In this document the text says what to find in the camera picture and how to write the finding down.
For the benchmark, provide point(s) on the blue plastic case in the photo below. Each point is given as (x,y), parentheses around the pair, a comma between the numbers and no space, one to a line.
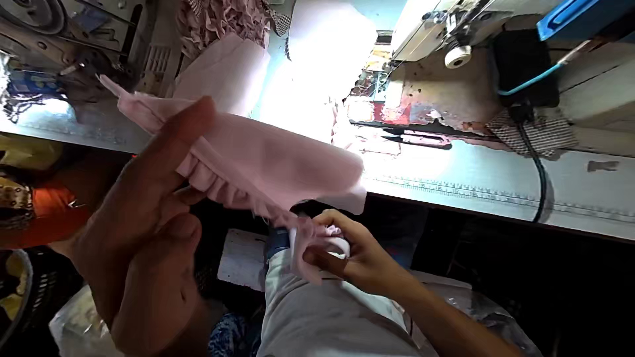
(575,17)

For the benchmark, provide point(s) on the dark checkered fabric strip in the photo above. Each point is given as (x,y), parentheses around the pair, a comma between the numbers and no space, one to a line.
(282,23)

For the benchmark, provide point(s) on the pink thread snips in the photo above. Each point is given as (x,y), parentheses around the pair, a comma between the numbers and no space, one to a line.
(421,139)

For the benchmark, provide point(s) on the grey metal sewing machine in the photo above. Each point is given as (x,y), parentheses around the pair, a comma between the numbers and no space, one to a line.
(44,44)

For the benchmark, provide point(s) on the white rectangular board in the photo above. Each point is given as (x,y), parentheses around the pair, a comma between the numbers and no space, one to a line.
(243,260)

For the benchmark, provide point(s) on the blue packet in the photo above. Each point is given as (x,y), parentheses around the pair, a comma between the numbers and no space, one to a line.
(34,83)

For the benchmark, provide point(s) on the person's right index finger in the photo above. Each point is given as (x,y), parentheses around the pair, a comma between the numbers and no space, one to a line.
(346,224)

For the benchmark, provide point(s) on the measuring tape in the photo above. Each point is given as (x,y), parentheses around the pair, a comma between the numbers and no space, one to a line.
(471,192)

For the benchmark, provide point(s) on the person's left index finger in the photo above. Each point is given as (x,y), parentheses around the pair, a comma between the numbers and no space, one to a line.
(161,148)

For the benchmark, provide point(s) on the plain pink fabric panel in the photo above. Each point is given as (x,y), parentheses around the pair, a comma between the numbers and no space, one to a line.
(218,74)

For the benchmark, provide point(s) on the pile of pink ruffles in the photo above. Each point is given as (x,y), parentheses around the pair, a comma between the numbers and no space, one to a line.
(223,22)

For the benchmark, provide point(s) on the clear plastic bag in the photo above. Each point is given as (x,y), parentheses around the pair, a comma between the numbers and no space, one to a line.
(84,322)
(491,317)

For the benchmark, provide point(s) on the large pale fabric panel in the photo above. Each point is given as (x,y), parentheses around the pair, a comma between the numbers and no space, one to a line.
(327,49)

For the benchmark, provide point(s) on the person's left hand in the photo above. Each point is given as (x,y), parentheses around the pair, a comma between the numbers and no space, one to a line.
(149,258)

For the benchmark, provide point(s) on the white sewing machine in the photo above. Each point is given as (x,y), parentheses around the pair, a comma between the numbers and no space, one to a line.
(421,29)

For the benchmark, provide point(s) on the person's left fingers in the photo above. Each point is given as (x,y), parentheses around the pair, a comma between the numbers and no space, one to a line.
(187,196)

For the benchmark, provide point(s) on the checkered cloth scrap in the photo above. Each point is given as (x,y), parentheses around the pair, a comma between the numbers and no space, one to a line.
(545,134)

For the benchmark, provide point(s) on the black box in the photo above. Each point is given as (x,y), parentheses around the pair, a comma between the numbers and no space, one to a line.
(523,69)

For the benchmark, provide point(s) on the yellow fabric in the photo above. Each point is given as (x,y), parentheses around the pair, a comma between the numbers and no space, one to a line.
(27,151)

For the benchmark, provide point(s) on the person's right hand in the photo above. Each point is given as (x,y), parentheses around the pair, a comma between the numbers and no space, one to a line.
(367,260)

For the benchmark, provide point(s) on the person's left thumb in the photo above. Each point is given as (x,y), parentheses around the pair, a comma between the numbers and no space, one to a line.
(173,243)

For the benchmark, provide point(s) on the black plastic basket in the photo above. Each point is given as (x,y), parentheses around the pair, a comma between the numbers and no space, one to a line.
(44,287)

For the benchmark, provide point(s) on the person's right forearm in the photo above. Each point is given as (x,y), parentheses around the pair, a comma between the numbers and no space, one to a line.
(446,317)

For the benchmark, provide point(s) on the blue patterned fabric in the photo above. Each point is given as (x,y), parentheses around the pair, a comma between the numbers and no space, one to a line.
(227,334)

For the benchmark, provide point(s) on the person's right thumb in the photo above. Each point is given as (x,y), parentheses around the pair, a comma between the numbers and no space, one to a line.
(327,262)

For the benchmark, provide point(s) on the pink ruffled fabric piece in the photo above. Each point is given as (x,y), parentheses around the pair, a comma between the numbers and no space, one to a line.
(287,163)

